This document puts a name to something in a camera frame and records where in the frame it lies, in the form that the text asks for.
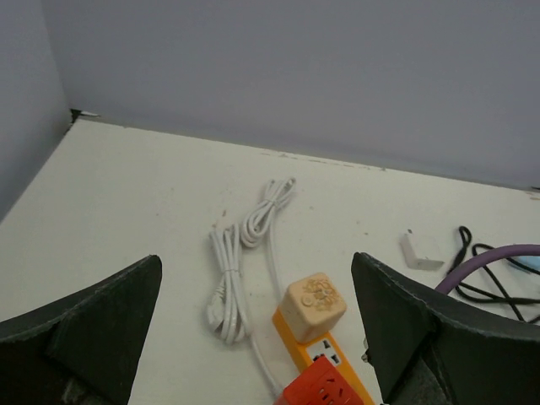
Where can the blue charger plug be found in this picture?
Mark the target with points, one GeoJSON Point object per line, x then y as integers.
{"type": "Point", "coordinates": [529, 264]}

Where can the red cube socket adapter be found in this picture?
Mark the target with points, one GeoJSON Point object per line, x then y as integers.
{"type": "Point", "coordinates": [319, 384]}

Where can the beige cube socket adapter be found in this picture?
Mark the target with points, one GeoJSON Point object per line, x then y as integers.
{"type": "Point", "coordinates": [311, 307]}

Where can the white charger plug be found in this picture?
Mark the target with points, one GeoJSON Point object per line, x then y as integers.
{"type": "Point", "coordinates": [421, 252]}

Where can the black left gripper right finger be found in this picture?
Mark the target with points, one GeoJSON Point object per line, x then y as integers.
{"type": "Point", "coordinates": [428, 348]}

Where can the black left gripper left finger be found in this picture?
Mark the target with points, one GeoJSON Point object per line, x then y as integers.
{"type": "Point", "coordinates": [83, 348]}

